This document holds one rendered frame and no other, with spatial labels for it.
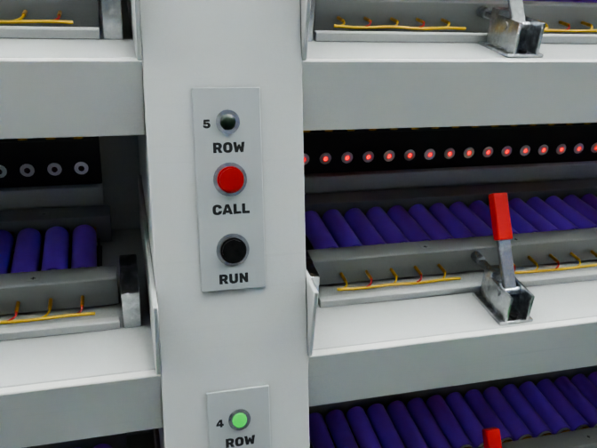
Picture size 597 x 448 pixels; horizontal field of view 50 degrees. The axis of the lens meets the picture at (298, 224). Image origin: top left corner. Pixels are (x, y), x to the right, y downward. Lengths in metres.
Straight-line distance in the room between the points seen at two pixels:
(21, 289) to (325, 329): 0.21
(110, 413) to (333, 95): 0.24
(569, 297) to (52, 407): 0.38
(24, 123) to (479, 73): 0.28
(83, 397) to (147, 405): 0.04
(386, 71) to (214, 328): 0.19
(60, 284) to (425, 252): 0.27
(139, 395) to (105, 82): 0.19
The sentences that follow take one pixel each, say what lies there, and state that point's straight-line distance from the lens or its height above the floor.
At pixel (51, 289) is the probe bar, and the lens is 0.47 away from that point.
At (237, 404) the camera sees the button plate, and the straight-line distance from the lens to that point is 0.43.
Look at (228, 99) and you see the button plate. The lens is 0.39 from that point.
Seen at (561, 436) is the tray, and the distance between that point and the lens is 0.66.
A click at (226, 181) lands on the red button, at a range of 0.38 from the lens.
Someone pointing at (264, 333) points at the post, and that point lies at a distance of 0.41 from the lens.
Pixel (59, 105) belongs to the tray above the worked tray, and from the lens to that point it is 0.39.
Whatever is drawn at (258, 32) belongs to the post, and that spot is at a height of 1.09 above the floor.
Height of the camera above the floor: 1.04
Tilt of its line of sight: 9 degrees down
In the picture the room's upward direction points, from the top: 1 degrees counter-clockwise
